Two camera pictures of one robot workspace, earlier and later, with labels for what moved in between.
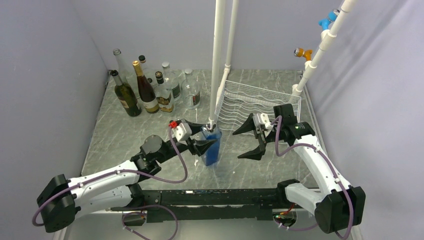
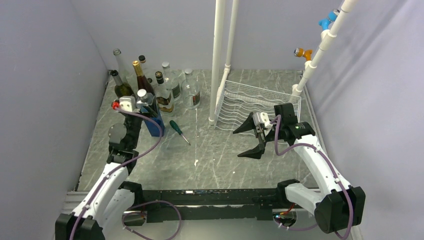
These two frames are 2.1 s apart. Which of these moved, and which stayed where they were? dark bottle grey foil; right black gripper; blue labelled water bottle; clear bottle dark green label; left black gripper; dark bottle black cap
Moved: left black gripper; blue labelled water bottle
Stayed: dark bottle grey foil; clear bottle dark green label; dark bottle black cap; right black gripper
